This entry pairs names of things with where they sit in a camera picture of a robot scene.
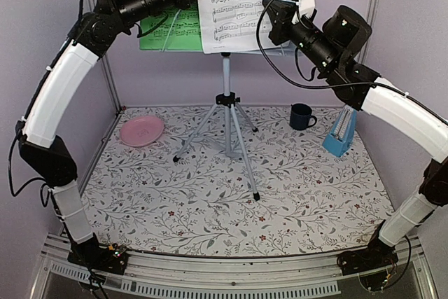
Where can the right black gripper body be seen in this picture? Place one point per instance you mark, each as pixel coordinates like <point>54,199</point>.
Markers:
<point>278,35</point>

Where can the white sheet music page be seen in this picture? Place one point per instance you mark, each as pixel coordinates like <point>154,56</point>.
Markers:
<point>229,26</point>

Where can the green sheet music page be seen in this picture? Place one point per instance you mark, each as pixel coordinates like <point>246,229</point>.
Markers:
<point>180,31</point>

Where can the light blue music stand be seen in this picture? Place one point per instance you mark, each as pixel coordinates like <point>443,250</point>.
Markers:
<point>233,146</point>

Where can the blue metronome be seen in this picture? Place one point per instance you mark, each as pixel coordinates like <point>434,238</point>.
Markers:
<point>340,137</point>

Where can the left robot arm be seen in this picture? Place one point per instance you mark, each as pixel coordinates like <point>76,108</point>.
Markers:
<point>36,137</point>

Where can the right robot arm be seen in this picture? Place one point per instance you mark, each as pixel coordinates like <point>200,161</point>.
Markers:
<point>332,50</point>

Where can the dark blue mug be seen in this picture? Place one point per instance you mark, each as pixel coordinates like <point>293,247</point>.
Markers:
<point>301,117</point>

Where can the pink plate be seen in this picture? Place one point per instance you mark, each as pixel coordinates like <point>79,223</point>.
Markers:
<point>141,131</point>

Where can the floral patterned table mat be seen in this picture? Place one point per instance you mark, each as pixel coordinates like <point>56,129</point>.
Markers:
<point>292,198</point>

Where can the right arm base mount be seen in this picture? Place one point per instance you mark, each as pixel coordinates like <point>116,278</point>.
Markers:
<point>379,265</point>

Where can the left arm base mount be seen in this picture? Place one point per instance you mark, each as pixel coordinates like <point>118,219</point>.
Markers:
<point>98,257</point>

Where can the metal front rail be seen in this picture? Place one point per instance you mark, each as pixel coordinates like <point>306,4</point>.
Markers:
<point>156,275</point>

